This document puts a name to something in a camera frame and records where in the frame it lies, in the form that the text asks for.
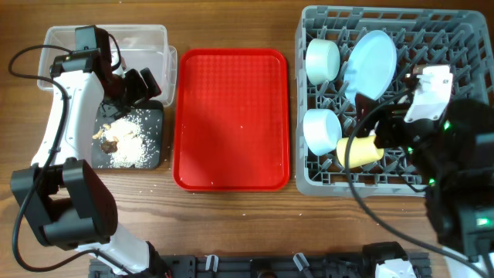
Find yellow cup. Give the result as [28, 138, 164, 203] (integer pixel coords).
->
[336, 135, 384, 168]

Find light blue plate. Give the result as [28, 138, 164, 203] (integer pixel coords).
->
[343, 30, 397, 105]

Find light blue bowl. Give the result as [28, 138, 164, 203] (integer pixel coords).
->
[303, 109, 342, 156]

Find rice and food scraps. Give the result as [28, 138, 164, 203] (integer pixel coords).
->
[91, 110, 160, 169]

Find green bowl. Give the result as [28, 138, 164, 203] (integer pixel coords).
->
[306, 39, 340, 85]

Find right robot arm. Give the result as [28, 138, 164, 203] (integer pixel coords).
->
[351, 95, 493, 277]

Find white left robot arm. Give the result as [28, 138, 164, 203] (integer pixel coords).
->
[10, 25, 171, 277]

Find grey dishwasher rack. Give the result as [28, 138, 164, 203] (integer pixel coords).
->
[295, 5, 493, 197]

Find black plastic tray bin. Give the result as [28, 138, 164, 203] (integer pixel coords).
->
[90, 100, 165, 171]

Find red serving tray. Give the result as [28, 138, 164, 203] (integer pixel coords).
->
[172, 49, 290, 192]

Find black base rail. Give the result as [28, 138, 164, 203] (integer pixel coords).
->
[87, 253, 431, 278]

